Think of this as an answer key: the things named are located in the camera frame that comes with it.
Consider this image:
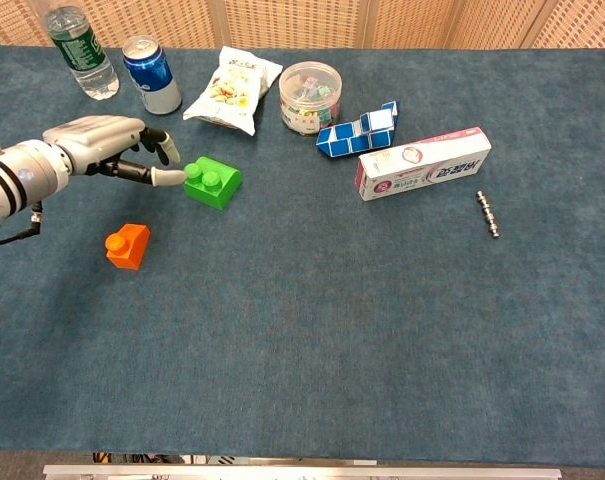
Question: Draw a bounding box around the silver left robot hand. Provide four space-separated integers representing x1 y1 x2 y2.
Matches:
42 115 188 188

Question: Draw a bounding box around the orange toy brick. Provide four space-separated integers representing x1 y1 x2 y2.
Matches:
105 223 152 272

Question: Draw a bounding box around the green toy brick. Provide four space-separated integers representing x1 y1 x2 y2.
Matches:
182 156 244 212

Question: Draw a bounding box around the blue and silver drink can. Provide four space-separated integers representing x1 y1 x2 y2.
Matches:
121 35 183 116

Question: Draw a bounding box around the clear green-label water bottle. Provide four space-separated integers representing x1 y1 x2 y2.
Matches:
43 5 121 101

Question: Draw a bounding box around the white snack bag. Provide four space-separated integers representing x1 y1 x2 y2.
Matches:
182 45 284 137

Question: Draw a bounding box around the clear round plastic jar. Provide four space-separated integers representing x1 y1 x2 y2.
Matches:
278 61 344 136

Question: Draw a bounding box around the woven bamboo folding screen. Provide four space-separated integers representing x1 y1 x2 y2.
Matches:
0 0 605 50

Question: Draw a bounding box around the blue-grey table cloth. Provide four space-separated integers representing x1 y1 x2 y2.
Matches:
0 44 605 469

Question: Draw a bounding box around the blue and white snake puzzle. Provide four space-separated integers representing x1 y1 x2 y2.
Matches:
315 100 402 160

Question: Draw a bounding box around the white and pink toothpaste box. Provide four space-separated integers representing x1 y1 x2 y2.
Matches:
354 126 493 203

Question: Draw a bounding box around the silver metal beaded rod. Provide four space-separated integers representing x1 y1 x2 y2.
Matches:
475 189 502 240

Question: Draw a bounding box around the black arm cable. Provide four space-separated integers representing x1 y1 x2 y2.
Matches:
0 199 45 250

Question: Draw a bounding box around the silver aluminium rail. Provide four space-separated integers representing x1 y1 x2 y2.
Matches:
42 463 563 480

